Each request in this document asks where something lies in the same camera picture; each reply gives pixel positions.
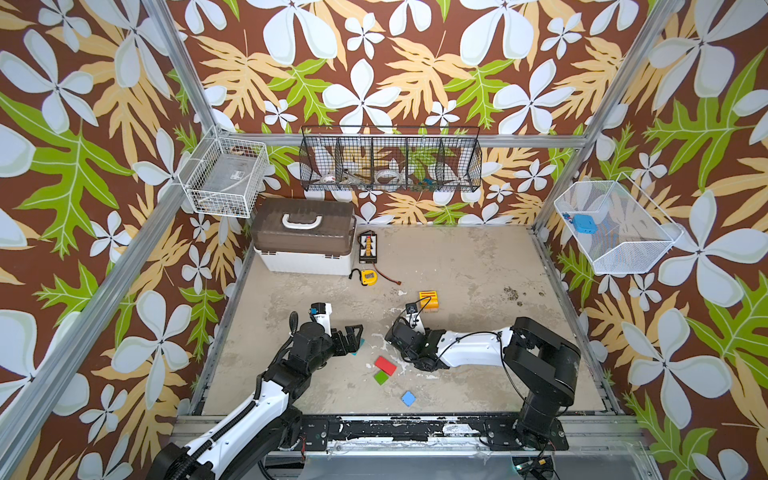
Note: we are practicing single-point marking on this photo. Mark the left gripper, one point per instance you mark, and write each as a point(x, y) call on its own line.
point(353, 342)

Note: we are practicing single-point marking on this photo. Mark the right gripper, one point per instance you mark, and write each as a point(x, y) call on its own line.
point(399, 335)

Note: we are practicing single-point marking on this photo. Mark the orange block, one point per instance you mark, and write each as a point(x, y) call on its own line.
point(429, 304)

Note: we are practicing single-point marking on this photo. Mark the green block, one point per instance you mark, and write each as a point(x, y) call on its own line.
point(381, 377)

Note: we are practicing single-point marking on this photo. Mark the teal wedge block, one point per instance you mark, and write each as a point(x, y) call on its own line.
point(362, 341)

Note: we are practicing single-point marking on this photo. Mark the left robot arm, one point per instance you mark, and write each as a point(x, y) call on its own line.
point(267, 419)

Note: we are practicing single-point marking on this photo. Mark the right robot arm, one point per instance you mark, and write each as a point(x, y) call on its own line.
point(546, 363)

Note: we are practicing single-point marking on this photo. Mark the blue block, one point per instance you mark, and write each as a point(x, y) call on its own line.
point(408, 398)

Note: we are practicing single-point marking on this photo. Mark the yellow tape measure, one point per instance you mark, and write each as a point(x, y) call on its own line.
point(366, 277)

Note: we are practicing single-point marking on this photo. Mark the black orange battery charger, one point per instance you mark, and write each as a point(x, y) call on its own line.
point(367, 242)

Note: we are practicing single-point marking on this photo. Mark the brown lid tool box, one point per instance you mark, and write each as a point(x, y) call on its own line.
point(305, 236)

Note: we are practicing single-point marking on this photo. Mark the blue object in basket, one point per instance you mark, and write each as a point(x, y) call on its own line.
point(584, 224)

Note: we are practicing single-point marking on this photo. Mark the white mesh basket right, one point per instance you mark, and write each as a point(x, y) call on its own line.
point(634, 232)

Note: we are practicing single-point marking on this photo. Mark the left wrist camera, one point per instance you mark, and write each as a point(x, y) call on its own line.
point(320, 313)

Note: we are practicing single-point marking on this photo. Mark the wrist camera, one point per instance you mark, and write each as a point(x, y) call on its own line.
point(320, 313)
point(413, 318)

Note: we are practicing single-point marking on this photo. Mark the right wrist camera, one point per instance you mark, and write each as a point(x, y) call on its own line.
point(413, 318)

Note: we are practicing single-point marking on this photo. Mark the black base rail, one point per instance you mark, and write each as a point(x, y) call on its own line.
point(496, 431)

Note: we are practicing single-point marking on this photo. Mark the black wire basket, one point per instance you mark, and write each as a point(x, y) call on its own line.
point(416, 158)

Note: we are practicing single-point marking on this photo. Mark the white wire basket left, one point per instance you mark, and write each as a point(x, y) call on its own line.
point(223, 174)

